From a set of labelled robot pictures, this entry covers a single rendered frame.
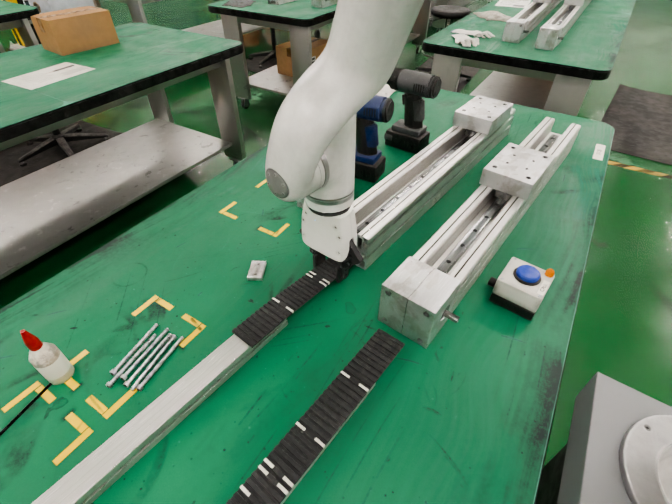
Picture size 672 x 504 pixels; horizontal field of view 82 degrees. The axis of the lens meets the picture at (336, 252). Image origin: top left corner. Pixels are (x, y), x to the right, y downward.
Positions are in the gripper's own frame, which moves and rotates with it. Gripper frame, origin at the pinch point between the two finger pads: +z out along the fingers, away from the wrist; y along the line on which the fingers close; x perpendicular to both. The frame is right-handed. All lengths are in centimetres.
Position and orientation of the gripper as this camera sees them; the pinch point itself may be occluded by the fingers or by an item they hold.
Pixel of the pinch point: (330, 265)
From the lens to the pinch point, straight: 77.0
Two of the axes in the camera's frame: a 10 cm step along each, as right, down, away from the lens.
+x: 6.3, -5.2, 5.8
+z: 0.0, 7.4, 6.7
